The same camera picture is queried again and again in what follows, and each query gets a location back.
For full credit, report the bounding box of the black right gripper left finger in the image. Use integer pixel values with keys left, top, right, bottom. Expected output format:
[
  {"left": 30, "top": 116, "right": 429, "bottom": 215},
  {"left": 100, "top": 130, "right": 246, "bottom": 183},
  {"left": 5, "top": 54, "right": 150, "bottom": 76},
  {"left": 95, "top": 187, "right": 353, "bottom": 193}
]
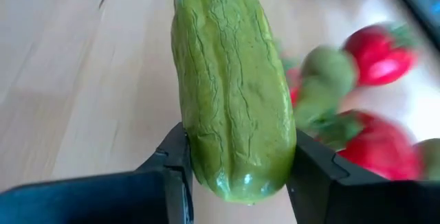
[{"left": 0, "top": 122, "right": 195, "bottom": 224}]

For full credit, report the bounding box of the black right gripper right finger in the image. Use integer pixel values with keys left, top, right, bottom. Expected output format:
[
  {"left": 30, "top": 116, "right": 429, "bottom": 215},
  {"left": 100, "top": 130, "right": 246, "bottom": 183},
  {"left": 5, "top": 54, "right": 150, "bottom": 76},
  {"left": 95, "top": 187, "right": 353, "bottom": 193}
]
[{"left": 285, "top": 129, "right": 440, "bottom": 224}]

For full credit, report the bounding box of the red toy tomato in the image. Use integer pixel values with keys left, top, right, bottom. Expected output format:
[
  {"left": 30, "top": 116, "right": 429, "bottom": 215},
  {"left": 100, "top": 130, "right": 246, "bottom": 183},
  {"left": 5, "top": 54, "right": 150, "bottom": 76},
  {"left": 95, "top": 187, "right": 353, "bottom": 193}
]
[
  {"left": 309, "top": 109, "right": 424, "bottom": 182},
  {"left": 343, "top": 23, "right": 419, "bottom": 87},
  {"left": 285, "top": 66, "right": 303, "bottom": 108}
]

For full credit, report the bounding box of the green toy cucumber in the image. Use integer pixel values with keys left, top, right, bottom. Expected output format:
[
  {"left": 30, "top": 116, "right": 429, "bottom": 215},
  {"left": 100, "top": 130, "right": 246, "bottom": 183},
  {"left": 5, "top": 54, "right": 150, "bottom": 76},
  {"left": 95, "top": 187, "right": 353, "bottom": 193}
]
[{"left": 170, "top": 0, "right": 298, "bottom": 205}]

